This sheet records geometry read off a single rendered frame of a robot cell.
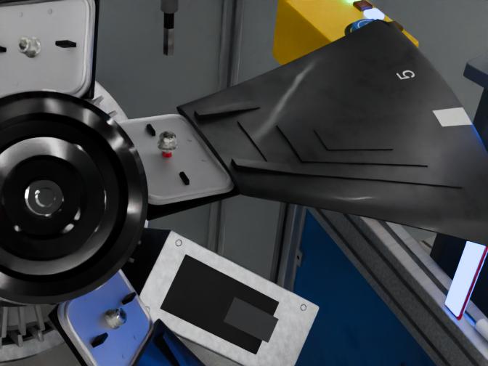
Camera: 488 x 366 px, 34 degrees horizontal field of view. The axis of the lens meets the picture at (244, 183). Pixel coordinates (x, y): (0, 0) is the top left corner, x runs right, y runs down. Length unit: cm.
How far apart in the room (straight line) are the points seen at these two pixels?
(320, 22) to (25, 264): 58
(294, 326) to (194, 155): 20
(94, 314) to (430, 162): 27
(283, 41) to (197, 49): 43
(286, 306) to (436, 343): 32
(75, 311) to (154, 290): 14
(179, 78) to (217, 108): 86
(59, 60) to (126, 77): 88
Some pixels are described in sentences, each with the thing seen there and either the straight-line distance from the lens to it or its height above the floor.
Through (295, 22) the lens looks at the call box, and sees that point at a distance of 97.
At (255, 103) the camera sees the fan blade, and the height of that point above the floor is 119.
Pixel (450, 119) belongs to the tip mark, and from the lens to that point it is 65.
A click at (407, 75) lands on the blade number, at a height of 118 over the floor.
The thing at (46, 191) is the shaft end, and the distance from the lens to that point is 45.
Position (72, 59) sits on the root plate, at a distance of 50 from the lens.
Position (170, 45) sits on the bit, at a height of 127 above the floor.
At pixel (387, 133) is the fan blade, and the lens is 60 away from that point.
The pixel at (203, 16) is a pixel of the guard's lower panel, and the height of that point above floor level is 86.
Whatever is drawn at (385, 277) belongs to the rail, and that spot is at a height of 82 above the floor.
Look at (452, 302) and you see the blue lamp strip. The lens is 90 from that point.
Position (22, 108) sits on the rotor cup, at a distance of 45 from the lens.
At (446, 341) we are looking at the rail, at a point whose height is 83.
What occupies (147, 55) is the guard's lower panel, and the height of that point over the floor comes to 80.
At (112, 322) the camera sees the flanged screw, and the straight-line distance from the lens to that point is 52.
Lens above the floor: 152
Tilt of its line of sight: 40 degrees down
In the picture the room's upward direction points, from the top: 6 degrees clockwise
